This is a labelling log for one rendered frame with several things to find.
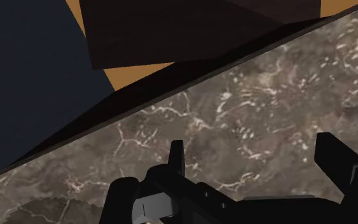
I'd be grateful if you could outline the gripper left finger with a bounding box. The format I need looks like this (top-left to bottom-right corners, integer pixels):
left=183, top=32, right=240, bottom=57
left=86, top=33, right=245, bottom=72
left=99, top=139, right=237, bottom=224

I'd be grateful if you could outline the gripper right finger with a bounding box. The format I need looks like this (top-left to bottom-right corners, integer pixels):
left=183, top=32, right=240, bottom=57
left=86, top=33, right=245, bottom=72
left=313, top=132, right=358, bottom=204

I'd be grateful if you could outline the dark brown robot stand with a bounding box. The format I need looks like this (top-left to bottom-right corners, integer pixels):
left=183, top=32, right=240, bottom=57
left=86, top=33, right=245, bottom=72
left=78, top=0, right=322, bottom=70

